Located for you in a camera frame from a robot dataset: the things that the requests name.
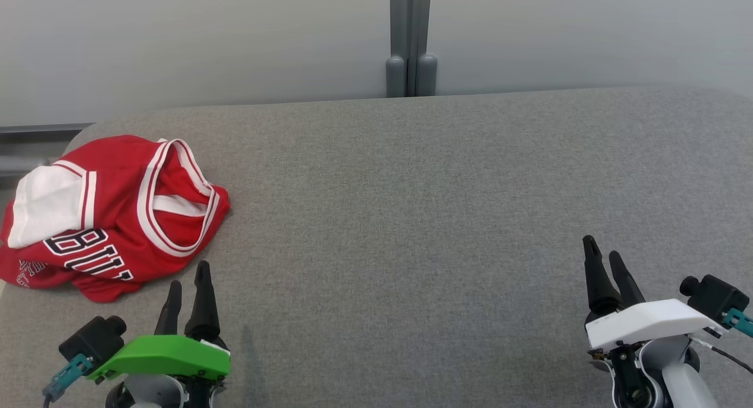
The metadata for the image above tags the grey partition post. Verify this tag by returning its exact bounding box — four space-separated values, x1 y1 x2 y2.
410 0 439 97
385 0 411 98

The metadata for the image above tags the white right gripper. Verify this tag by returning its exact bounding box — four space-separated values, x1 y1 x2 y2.
582 235 727 408

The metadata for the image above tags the teal camera connector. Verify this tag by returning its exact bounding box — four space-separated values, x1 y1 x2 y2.
722 308 753 338
42 354 95 400

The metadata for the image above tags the teal right camera connector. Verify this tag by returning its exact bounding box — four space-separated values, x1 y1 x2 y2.
722 308 753 338

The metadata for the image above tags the grey metal floor foot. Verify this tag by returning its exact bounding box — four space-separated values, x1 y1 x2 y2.
0 155 54 175

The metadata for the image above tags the black right camera cable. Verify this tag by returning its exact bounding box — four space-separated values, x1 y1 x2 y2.
691 336 753 374

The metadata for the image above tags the dark grey base rail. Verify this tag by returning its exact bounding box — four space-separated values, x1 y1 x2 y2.
0 123 95 144

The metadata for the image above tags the teal left camera connector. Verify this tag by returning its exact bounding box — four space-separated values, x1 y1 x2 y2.
42 354 95 400

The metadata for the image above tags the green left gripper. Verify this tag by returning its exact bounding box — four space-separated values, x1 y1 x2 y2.
88 260 231 408

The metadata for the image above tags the red Bulls 23 jersey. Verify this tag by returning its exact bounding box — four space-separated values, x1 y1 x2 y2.
0 135 231 303

